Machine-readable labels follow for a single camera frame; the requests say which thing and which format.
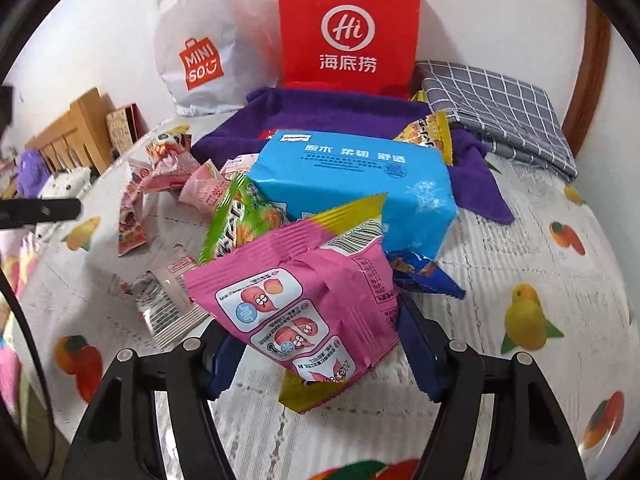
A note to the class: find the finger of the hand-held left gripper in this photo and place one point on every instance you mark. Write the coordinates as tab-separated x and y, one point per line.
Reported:
40	211

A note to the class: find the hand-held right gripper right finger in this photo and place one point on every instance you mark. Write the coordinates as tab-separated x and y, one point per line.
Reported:
417	355

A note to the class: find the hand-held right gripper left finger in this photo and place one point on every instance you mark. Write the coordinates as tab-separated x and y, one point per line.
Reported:
222	370

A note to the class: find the green snack packet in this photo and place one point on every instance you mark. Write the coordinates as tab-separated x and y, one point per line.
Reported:
235	225

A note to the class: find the white plush toy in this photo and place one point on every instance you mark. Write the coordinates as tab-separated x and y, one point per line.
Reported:
65	185

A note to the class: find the purple plush toy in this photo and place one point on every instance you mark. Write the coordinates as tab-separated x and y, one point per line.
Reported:
32	170

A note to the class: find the dark blue snack packet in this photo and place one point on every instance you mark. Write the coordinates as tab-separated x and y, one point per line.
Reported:
425	272

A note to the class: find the long red pink snack packet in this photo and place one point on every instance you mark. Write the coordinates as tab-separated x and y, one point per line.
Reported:
131	225

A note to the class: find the wooden headboard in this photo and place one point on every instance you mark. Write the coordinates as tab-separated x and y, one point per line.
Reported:
85	120

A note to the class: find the patterned cardboard box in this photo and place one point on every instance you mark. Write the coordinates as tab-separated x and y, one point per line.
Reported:
120	125

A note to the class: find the light pink snack packet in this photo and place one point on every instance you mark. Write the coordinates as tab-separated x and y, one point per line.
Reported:
160	176

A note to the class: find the fruit print bedsheet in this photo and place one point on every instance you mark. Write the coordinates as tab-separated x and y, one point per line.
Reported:
500	260

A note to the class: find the red white snack packet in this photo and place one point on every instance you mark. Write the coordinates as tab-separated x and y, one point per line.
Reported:
167	146

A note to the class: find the salmon pink snack packet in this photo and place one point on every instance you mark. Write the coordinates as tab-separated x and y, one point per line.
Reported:
202	185

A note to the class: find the blue tissue pack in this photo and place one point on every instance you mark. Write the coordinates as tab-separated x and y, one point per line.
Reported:
350	180

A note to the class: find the purple towel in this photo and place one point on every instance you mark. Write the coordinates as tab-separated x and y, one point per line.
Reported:
225	135

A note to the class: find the yellow snack packet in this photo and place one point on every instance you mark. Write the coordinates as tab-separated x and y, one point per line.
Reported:
425	132

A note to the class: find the white plastic bag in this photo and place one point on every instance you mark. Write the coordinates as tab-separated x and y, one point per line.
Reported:
200	20

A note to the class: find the grey checked folded cloth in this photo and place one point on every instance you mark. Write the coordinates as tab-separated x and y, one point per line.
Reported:
500	105

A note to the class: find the red paper bag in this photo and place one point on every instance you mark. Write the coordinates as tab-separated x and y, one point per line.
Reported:
350	10

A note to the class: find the wooden door frame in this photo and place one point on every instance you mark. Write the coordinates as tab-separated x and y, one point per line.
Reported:
595	60

